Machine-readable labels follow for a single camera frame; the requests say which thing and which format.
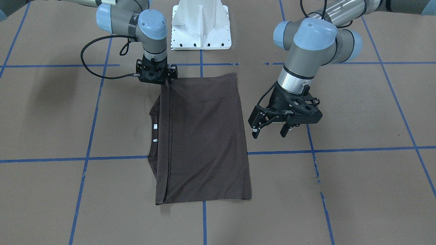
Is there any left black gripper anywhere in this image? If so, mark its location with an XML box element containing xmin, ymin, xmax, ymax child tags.
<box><xmin>249</xmin><ymin>83</ymin><xmax>300</xmax><ymax>138</ymax></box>

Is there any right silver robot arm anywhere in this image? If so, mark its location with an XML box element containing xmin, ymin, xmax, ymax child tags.
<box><xmin>75</xmin><ymin>0</ymin><xmax>178</xmax><ymax>85</ymax></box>

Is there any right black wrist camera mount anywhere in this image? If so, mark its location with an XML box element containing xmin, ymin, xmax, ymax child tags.
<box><xmin>136</xmin><ymin>59</ymin><xmax>167</xmax><ymax>85</ymax></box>

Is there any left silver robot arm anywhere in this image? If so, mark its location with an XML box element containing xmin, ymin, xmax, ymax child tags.
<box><xmin>249</xmin><ymin>0</ymin><xmax>435</xmax><ymax>138</ymax></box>

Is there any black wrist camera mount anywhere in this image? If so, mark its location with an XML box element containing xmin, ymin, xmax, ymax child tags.
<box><xmin>136</xmin><ymin>59</ymin><xmax>167</xmax><ymax>85</ymax></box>
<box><xmin>285</xmin><ymin>93</ymin><xmax>323</xmax><ymax>127</ymax></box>

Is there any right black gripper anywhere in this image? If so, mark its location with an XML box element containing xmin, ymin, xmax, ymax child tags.
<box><xmin>143</xmin><ymin>55</ymin><xmax>178</xmax><ymax>82</ymax></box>

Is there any brown paper table cover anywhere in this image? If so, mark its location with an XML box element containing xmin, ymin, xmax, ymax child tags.
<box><xmin>0</xmin><ymin>0</ymin><xmax>436</xmax><ymax>245</ymax></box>

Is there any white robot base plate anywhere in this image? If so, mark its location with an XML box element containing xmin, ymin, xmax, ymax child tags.
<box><xmin>170</xmin><ymin>0</ymin><xmax>232</xmax><ymax>51</ymax></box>

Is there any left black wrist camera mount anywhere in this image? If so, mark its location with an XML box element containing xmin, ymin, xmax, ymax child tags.
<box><xmin>285</xmin><ymin>93</ymin><xmax>323</xmax><ymax>127</ymax></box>

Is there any black braided cable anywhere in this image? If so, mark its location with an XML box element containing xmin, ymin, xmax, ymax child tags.
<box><xmin>257</xmin><ymin>0</ymin><xmax>355</xmax><ymax>113</ymax></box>
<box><xmin>80</xmin><ymin>34</ymin><xmax>142</xmax><ymax>80</ymax></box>

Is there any dark brown t-shirt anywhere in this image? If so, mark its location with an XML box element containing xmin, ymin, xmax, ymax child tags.
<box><xmin>147</xmin><ymin>73</ymin><xmax>252</xmax><ymax>205</ymax></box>

